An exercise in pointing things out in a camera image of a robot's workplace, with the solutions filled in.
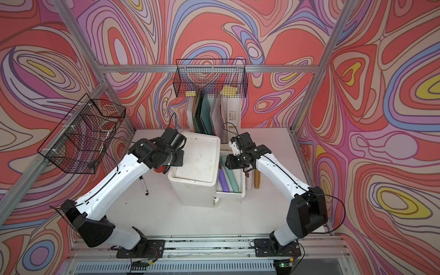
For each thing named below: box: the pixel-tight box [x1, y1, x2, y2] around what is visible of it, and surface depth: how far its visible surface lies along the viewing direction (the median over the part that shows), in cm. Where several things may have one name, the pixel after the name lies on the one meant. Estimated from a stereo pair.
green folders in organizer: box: [192, 89, 214, 136], surface depth 93 cm
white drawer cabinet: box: [167, 131, 222, 208], surface depth 75 cm
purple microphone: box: [218, 168, 230, 193], surface depth 84 cm
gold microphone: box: [254, 168, 261, 190], surface depth 95 cm
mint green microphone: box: [220, 154, 240, 194], surface depth 85 cm
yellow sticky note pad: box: [220, 84, 238, 98], surface depth 92 cm
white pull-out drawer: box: [215, 151, 246, 199], surface depth 84 cm
